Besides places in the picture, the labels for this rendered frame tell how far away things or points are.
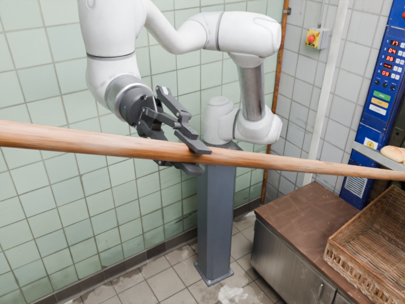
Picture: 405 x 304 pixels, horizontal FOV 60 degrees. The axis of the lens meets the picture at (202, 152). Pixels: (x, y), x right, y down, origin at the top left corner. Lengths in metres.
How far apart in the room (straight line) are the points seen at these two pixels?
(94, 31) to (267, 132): 1.09
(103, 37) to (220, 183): 1.30
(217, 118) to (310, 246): 0.83
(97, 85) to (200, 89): 1.36
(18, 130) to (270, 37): 0.91
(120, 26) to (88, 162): 1.31
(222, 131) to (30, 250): 1.23
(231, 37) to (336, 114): 1.15
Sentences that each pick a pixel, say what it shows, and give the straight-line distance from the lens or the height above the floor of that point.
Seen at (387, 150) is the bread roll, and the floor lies 1.19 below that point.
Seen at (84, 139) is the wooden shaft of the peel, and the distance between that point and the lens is 0.46.
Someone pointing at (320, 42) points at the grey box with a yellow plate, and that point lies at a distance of 2.10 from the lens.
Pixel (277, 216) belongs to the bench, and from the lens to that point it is 2.11.
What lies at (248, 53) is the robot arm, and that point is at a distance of 1.22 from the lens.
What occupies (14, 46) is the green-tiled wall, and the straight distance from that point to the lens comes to 1.68.
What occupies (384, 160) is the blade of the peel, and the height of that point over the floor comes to 1.26.
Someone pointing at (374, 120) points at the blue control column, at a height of 1.14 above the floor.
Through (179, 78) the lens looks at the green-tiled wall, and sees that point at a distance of 1.99.
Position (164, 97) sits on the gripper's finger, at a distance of 0.62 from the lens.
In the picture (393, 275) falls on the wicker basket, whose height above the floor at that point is 0.59.
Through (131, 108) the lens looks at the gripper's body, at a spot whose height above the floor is 1.71.
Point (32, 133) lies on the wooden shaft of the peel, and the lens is 0.45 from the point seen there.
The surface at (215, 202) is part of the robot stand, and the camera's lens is 1.97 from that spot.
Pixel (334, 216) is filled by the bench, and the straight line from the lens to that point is 2.20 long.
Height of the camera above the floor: 2.00
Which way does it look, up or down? 33 degrees down
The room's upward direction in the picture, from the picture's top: straight up
